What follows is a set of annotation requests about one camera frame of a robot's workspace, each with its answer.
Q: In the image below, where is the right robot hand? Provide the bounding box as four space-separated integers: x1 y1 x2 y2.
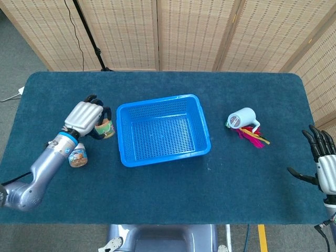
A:
287 124 336 195

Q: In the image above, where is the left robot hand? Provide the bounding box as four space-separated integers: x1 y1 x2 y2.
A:
64 94 112 141

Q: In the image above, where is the small green lidded can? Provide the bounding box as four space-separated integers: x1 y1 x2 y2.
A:
94 118 116 140

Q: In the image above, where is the clear jar blue white label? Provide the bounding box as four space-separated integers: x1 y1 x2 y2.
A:
67 142 88 168

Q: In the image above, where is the colourful feather shuttlecock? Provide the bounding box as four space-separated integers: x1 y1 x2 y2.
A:
224 120 271 150

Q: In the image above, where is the white plastic mug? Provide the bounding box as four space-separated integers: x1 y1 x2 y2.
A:
227 107 261 133

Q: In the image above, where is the white power adapter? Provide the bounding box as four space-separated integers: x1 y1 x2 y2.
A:
0 86 26 102

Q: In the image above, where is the black tripod stand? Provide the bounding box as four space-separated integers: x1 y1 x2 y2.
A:
72 0 115 72

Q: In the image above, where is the blue plastic basket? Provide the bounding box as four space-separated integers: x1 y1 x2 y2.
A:
116 93 212 168

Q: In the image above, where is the yellow floor tape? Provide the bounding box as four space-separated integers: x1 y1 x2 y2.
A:
257 224 268 252

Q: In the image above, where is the bamboo folding screen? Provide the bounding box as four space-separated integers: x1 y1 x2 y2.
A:
0 0 336 184

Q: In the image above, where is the dark blue table cloth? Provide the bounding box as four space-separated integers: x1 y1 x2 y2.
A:
0 71 333 226

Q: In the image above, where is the grey robot torso base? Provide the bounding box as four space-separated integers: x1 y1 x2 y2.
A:
98 224 229 252

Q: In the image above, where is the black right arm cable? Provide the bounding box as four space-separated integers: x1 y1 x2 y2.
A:
314 217 331 252

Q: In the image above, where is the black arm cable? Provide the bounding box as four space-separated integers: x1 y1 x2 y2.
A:
314 217 331 252
0 171 34 186

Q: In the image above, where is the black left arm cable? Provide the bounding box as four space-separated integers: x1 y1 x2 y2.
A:
0 171 34 186

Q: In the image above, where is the thin black hanging cable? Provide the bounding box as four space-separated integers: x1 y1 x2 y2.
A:
64 0 85 71

